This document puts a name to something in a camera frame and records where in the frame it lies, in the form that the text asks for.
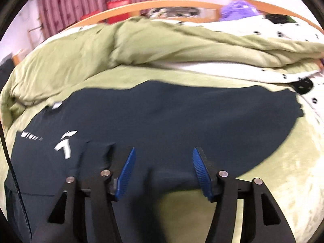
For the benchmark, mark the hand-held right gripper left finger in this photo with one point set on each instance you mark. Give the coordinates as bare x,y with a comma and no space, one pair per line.
126,174

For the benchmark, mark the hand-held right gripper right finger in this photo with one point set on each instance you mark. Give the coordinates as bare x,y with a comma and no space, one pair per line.
202,174

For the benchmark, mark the dark sweatshirt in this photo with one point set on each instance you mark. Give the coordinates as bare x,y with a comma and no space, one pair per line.
164,121

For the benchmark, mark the green velvet bed sheet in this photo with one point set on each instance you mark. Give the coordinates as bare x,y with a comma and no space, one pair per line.
278,182

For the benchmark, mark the green quilt with floral lining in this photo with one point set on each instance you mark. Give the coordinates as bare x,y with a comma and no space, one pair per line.
151,45

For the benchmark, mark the red chair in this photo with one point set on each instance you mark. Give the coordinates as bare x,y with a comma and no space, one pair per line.
116,5
88,15

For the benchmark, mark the purple plush toy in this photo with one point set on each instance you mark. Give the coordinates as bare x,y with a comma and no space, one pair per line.
238,10

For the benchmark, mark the wooden bed frame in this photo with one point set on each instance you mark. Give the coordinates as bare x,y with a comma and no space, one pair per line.
162,5

